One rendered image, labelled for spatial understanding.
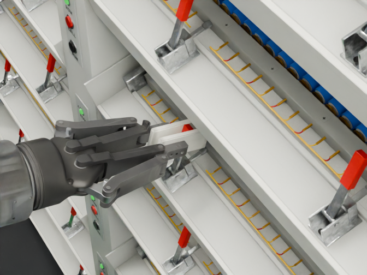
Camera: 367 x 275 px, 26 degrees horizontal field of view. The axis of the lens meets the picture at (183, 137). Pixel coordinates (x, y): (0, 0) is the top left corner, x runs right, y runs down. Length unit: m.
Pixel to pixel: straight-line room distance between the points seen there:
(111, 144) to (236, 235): 0.18
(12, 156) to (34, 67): 0.67
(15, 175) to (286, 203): 0.28
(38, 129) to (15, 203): 0.84
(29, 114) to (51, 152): 0.84
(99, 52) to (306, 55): 0.50
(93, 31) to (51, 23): 0.23
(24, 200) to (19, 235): 1.33
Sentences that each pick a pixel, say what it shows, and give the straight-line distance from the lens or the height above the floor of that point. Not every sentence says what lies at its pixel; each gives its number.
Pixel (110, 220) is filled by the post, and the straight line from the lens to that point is 1.32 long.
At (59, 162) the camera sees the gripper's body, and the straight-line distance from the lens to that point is 0.85.
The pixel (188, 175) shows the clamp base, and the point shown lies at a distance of 1.01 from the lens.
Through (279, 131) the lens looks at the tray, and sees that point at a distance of 0.78.
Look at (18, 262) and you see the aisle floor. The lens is 2.12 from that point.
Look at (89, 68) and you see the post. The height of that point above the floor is 1.00.
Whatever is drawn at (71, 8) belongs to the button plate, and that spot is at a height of 1.08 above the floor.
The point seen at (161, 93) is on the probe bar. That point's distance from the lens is 1.07.
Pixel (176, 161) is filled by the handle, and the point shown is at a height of 0.97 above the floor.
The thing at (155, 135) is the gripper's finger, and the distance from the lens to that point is 0.94.
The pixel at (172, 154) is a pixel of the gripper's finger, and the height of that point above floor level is 1.02.
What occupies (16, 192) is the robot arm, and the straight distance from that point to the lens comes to 0.82.
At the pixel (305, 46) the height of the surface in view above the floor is 1.33.
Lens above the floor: 1.71
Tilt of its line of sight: 47 degrees down
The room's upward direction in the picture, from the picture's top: straight up
